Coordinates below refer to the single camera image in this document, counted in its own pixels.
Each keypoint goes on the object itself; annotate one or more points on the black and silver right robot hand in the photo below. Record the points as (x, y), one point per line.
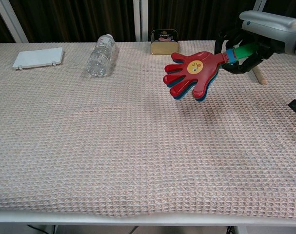
(267, 26)

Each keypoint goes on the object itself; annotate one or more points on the wooden stick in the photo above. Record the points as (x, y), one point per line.
(259, 76)

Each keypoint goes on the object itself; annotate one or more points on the black and gold tin box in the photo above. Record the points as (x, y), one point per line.
(162, 46)

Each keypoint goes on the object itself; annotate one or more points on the clear plastic water bottle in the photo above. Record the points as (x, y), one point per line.
(100, 58)

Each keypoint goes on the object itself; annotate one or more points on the beige waffle-weave tablecloth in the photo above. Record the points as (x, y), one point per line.
(113, 134)

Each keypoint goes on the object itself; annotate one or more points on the black curtain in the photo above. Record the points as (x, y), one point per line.
(77, 17)

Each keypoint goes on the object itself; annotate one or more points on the white plastic board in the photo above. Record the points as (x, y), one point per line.
(38, 58)

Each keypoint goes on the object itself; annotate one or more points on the aluminium frame post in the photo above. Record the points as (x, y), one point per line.
(259, 5)
(10, 19)
(140, 19)

